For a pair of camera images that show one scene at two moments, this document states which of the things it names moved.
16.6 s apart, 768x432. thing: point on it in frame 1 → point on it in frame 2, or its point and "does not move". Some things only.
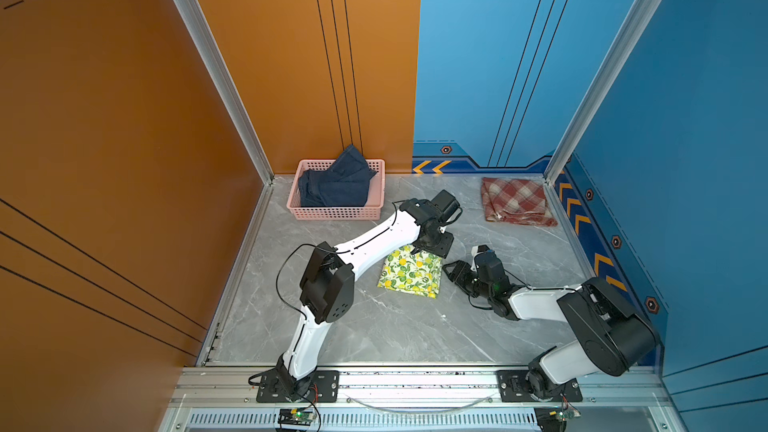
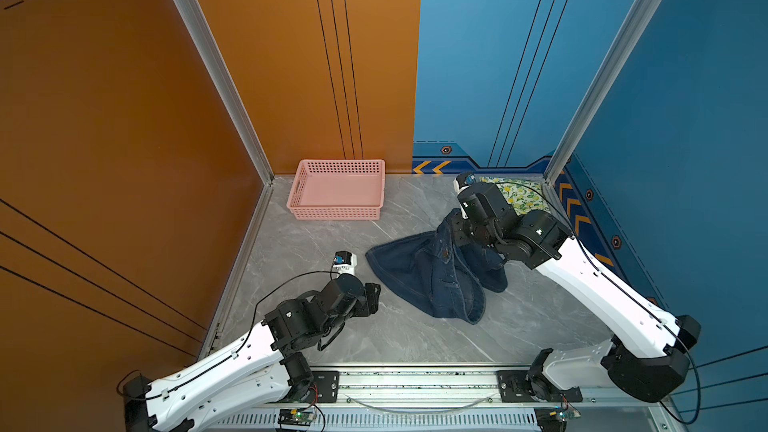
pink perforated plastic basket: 371,211 does not move
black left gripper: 444,248 → 370,301
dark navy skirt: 345,183 → 438,274
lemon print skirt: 412,272 → 523,195
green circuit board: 296,417 does not move
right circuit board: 554,418 does not move
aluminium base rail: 227,399 does not move
